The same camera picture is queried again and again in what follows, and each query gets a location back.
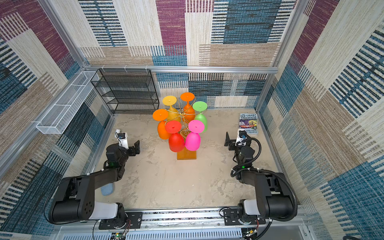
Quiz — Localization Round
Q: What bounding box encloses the pink plastic wine glass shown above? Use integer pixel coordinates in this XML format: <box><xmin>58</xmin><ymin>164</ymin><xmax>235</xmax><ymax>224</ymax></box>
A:
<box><xmin>185</xmin><ymin>120</ymin><xmax>205</xmax><ymax>151</ymax></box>

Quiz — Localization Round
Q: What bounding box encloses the red plastic wine glass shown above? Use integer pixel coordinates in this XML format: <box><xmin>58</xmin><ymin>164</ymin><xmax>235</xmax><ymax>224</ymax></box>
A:
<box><xmin>165</xmin><ymin>121</ymin><xmax>185</xmax><ymax>153</ymax></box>

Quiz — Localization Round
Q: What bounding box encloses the green plastic wine glass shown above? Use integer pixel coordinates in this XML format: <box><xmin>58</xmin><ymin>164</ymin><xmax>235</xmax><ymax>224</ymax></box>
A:
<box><xmin>193</xmin><ymin>101</ymin><xmax>208</xmax><ymax>133</ymax></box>

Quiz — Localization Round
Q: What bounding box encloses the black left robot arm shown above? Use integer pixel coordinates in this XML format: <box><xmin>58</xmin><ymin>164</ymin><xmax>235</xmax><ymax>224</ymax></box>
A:
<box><xmin>48</xmin><ymin>141</ymin><xmax>140</xmax><ymax>227</ymax></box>

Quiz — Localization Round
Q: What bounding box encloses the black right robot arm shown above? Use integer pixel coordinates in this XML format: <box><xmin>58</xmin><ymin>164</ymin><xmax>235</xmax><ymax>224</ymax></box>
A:
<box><xmin>224</xmin><ymin>131</ymin><xmax>299</xmax><ymax>224</ymax></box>

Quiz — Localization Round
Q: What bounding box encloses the orange front wine glass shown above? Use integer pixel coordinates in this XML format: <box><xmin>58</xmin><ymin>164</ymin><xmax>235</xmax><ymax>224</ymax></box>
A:
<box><xmin>153</xmin><ymin>109</ymin><xmax>171</xmax><ymax>140</ymax></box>

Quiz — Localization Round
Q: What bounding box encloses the orange wine glass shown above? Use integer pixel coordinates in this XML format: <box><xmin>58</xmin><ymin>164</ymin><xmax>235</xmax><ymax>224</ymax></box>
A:
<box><xmin>181</xmin><ymin>92</ymin><xmax>195</xmax><ymax>123</ymax></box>
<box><xmin>153</xmin><ymin>109</ymin><xmax>171</xmax><ymax>140</ymax></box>

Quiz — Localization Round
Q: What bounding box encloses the orange back wine glass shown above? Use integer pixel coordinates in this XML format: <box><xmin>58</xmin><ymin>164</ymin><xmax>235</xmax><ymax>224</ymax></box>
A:
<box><xmin>181</xmin><ymin>92</ymin><xmax>195</xmax><ymax>123</ymax></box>

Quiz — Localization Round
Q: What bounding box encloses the yellow plastic wine glass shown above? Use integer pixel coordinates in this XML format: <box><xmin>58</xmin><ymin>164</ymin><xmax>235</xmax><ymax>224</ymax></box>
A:
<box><xmin>163</xmin><ymin>96</ymin><xmax>181</xmax><ymax>122</ymax></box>

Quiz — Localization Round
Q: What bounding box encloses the colourful story book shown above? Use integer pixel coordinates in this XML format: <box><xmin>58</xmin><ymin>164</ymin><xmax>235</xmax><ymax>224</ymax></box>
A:
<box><xmin>239</xmin><ymin>113</ymin><xmax>259</xmax><ymax>136</ymax></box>

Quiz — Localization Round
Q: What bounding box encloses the blue sponge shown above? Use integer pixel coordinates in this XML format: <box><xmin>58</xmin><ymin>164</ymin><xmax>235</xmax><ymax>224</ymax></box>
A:
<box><xmin>101</xmin><ymin>183</ymin><xmax>115</xmax><ymax>196</ymax></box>

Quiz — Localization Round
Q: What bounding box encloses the black mesh shelf unit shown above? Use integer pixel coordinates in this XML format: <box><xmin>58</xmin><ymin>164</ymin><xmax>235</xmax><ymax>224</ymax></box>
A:
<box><xmin>91</xmin><ymin>69</ymin><xmax>160</xmax><ymax>114</ymax></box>

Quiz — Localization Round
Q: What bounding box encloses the gold wire glass rack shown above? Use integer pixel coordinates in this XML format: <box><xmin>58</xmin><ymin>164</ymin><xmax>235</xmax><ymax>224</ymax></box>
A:
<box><xmin>177</xmin><ymin>108</ymin><xmax>197</xmax><ymax>161</ymax></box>

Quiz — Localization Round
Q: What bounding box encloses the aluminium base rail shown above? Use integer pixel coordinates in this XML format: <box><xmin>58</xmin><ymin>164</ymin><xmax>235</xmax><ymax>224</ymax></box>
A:
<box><xmin>50</xmin><ymin>207</ymin><xmax>316</xmax><ymax>240</ymax></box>

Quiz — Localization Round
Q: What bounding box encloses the white wire wall basket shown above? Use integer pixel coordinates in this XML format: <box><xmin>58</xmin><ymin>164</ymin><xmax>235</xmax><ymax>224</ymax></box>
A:
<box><xmin>36</xmin><ymin>71</ymin><xmax>96</xmax><ymax>135</ymax></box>

